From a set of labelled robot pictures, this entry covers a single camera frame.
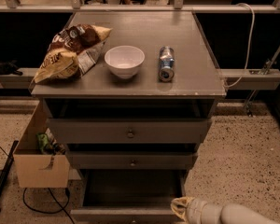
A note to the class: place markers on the white bowl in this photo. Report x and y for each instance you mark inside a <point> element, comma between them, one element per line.
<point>124,61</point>

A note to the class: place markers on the grey drawer cabinet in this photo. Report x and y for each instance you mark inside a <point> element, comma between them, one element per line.
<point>192,93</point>

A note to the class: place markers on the grey bottom drawer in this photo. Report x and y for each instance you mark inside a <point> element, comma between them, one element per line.
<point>129,196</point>

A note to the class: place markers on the green snack packet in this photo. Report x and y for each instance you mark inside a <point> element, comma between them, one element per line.
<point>43,143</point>

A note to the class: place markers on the metal railing frame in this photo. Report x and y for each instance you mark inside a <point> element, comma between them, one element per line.
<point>56,6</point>

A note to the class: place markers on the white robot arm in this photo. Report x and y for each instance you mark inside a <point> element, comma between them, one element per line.
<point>238,214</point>

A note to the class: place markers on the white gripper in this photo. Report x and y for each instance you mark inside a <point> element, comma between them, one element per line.
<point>195,209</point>

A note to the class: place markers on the cardboard box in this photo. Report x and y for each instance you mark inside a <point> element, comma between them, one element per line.
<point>34,169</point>

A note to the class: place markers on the yellow brown chip bag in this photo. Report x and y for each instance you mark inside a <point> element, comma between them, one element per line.
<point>72,52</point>

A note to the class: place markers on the black object on ledge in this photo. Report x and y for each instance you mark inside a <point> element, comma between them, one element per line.
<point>8,68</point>

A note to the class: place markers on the blue silver soda can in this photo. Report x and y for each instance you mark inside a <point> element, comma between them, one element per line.
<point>166,64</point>

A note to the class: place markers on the grey top drawer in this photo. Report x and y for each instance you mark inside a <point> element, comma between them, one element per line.
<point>126,131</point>

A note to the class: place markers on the grey middle drawer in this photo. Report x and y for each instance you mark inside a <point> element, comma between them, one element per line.
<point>131,156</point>

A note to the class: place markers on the grey drawer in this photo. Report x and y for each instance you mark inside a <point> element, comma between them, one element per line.
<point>126,131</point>
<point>129,196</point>
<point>131,156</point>

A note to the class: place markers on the black bar on floor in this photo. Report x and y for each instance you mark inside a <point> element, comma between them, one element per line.
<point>1,179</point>

